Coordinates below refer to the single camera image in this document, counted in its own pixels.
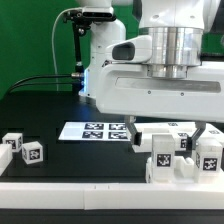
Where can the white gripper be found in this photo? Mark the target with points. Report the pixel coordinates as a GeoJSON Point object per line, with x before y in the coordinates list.
{"type": "Point", "coordinates": [127, 89]}

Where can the white tagged cube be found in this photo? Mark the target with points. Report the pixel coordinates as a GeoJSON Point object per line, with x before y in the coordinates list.
{"type": "Point", "coordinates": [32, 152]}
{"type": "Point", "coordinates": [15, 139]}

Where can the white chair seat with pegs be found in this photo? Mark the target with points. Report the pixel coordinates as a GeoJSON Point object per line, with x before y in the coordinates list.
{"type": "Point", "coordinates": [183, 171]}

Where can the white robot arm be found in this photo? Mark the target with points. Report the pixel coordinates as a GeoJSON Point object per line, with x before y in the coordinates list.
{"type": "Point", "coordinates": [177, 28]}

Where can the white block chair part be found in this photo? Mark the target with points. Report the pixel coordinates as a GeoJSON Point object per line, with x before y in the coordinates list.
{"type": "Point", "coordinates": [180, 141]}

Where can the white marker sheet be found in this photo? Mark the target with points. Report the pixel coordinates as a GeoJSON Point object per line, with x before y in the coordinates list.
{"type": "Point", "coordinates": [93, 131]}

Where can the white chair back frame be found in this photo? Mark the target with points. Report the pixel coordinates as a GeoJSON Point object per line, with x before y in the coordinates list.
{"type": "Point", "coordinates": [188, 127]}

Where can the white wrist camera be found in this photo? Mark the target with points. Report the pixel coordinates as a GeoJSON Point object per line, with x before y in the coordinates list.
{"type": "Point", "coordinates": [135, 50]}

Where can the black camera on stand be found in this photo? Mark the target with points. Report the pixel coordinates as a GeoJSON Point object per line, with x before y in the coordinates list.
{"type": "Point", "coordinates": [81, 19]}

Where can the white left border rail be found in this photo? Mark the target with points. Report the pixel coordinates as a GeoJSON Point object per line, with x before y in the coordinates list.
{"type": "Point", "coordinates": [5, 156]}

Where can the white border rail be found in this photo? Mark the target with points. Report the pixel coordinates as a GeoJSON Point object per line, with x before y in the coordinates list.
{"type": "Point", "coordinates": [5, 156]}
{"type": "Point", "coordinates": [110, 196]}

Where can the white front border rail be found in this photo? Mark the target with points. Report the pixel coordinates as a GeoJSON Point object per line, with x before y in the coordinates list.
{"type": "Point", "coordinates": [110, 196]}

